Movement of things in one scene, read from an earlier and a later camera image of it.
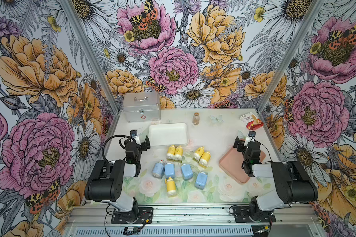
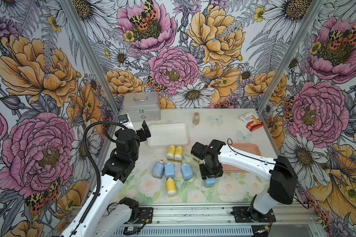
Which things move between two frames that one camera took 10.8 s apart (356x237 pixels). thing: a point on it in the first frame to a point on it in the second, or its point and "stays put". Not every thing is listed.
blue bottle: x=187 y=171 stays put
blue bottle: x=201 y=180 to x=210 y=182
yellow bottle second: x=179 y=151 stays put
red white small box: x=252 y=122 stays put
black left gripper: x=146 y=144 to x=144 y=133
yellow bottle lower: x=171 y=187 stays put
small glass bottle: x=196 y=118 stays put
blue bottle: x=169 y=170 stays put
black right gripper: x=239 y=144 to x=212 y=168
